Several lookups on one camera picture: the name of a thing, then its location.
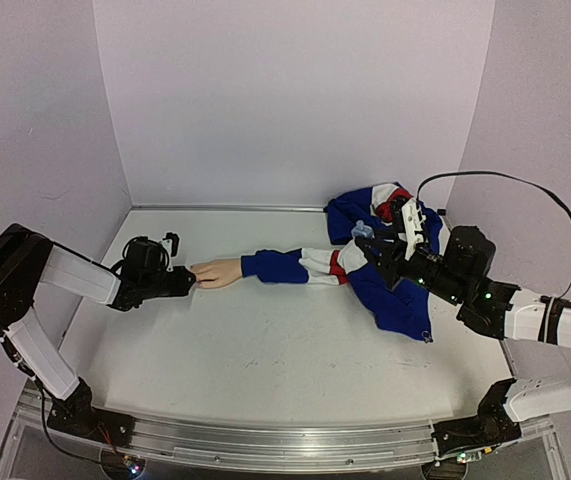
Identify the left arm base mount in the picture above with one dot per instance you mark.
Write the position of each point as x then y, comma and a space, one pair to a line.
77, 416

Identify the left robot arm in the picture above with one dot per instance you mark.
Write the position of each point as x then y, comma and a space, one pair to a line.
30, 260

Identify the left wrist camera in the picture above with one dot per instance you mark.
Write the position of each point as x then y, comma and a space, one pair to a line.
170, 243

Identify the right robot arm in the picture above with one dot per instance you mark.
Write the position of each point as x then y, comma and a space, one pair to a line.
489, 308

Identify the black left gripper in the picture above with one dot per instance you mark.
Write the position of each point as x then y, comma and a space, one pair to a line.
184, 284

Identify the blue white red jacket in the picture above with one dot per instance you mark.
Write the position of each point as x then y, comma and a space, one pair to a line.
402, 309

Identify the mannequin hand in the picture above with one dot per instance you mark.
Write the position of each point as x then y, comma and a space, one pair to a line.
217, 273

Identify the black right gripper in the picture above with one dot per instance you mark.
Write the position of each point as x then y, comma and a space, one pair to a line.
398, 258

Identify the nail polish bottle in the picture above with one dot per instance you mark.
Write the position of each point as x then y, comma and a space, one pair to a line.
362, 230

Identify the aluminium front rail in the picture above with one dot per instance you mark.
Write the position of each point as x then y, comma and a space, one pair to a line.
277, 449

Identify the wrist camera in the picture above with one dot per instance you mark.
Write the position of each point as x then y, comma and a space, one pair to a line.
170, 243
408, 220

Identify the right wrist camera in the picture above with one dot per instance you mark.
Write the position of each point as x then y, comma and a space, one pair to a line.
408, 220

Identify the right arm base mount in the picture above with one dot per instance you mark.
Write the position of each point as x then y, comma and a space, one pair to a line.
491, 426

